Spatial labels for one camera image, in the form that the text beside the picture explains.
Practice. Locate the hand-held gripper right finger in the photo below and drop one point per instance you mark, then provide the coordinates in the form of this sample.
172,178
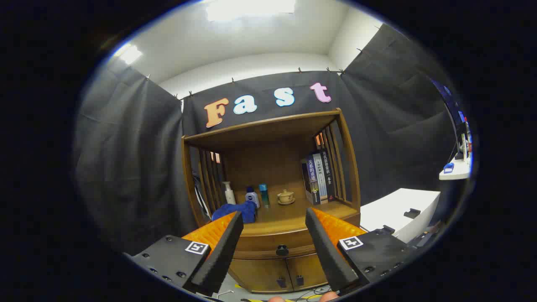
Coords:
325,251

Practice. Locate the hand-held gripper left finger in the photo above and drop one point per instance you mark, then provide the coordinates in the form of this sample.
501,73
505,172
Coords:
222,251

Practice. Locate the black drawer knob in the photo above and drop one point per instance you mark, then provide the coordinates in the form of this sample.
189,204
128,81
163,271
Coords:
282,250

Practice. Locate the wooden drawer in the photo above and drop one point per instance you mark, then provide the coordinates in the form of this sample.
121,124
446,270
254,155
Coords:
272,239

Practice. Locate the wooden cabinet door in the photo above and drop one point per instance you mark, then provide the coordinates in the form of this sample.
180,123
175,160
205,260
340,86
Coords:
308,270
260,274

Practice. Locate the wooden countertop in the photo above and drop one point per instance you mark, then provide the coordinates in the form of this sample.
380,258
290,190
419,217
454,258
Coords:
285,214

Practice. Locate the white side cabinet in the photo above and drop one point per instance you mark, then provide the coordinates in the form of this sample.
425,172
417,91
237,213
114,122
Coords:
394,209

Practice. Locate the wooden cabinet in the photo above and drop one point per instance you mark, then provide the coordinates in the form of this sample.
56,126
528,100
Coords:
268,163

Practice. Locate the blue folded towel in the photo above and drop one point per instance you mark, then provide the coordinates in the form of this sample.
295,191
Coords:
245,209

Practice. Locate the white pump bottle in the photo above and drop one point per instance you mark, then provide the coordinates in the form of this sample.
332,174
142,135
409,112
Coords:
229,196

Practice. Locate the white lotion bottle blue cap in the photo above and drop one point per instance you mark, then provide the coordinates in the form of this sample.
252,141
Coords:
252,198

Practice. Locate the beige lidded teacup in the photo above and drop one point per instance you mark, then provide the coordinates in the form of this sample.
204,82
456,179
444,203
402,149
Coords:
285,197

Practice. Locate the teal glass bottle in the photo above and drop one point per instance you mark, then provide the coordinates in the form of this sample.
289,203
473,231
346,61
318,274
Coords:
264,195

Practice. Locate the book with blue spine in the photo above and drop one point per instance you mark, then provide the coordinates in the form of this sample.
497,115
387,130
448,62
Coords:
311,180

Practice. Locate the book with pale spine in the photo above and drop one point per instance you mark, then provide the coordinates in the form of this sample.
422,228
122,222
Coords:
320,176

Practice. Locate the book with black spine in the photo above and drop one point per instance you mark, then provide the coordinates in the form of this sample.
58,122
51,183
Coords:
328,174

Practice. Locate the dark grey equipment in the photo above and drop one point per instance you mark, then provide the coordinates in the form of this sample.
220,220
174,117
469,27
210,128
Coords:
426,235

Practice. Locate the black backdrop cloth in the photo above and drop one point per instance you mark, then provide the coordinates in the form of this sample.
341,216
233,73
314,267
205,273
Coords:
126,147

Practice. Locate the small blue object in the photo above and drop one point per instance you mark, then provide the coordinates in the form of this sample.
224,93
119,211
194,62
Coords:
449,168

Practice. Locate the white desk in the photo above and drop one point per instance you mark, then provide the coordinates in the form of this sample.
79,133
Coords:
457,171

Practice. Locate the ceiling light panel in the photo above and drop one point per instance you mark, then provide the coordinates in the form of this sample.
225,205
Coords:
129,54

